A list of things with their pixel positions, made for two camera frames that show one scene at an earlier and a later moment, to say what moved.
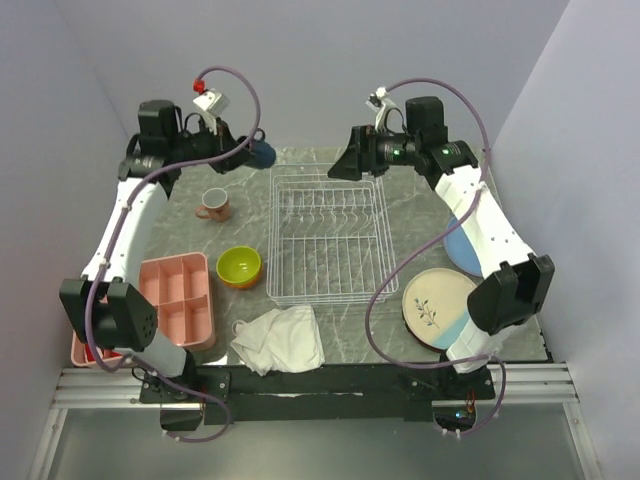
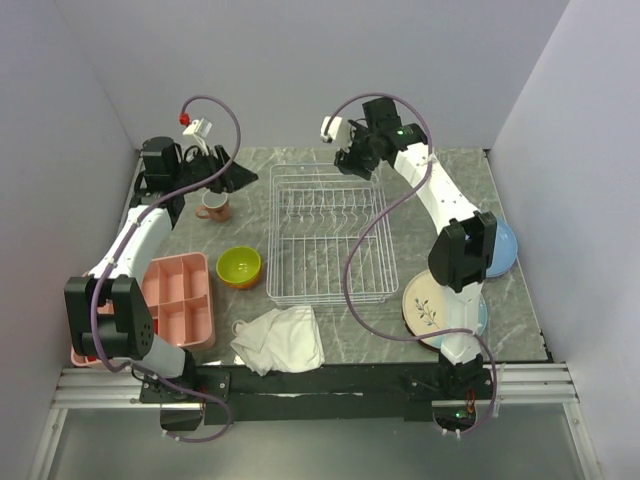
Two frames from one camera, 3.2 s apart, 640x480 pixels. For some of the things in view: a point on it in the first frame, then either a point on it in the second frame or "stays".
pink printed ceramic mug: x=216 y=205 stays
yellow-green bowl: x=238 y=264 stays
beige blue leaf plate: x=435 y=305 stays
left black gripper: x=224 y=141 to x=233 y=179
